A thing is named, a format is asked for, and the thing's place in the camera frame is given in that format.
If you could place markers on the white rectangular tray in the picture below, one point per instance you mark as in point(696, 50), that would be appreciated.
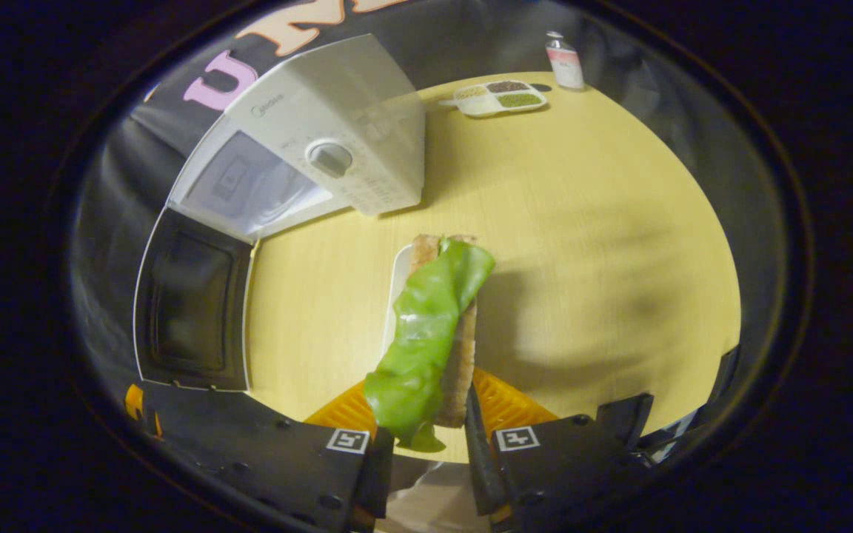
point(399, 289)

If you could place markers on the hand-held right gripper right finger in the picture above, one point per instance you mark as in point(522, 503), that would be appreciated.
point(480, 474)

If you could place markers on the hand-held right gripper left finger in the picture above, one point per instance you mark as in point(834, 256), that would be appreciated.
point(378, 474)

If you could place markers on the white divided grain dish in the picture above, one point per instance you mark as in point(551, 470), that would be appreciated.
point(482, 106)

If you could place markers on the lettuce sandwich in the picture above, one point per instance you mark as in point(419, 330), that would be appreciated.
point(426, 326)

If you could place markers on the white microwave oven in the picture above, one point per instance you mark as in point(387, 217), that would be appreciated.
point(367, 96)

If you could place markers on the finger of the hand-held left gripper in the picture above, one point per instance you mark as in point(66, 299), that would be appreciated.
point(197, 422)

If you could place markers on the clear bottle with pink label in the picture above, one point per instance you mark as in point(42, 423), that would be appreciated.
point(567, 70)

